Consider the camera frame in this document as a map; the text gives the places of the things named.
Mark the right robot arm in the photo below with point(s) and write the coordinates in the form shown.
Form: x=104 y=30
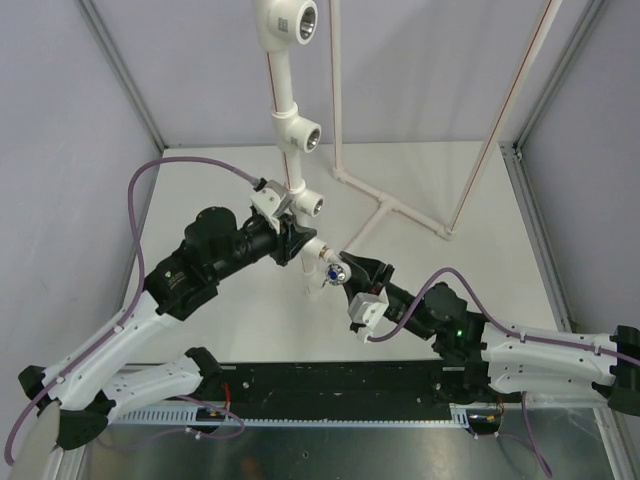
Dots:
x=505 y=358

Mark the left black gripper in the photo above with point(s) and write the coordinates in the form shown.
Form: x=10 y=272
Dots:
x=289 y=239

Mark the aluminium table frame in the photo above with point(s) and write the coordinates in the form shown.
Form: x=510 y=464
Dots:
x=543 y=436

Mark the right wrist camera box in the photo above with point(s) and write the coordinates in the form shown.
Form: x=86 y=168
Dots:
x=365 y=311

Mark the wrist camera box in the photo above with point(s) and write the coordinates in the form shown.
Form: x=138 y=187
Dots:
x=270 y=199
x=365 y=311

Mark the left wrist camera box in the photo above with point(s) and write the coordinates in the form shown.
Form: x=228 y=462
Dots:
x=270 y=199

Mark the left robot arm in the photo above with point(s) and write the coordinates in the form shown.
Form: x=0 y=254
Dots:
x=87 y=385

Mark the white PVC pipe frame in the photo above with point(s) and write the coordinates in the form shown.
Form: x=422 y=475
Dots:
x=384 y=119

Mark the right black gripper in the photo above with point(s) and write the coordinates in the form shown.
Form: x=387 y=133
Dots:
x=365 y=277

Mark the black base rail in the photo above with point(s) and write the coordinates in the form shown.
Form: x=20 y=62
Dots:
x=352 y=391

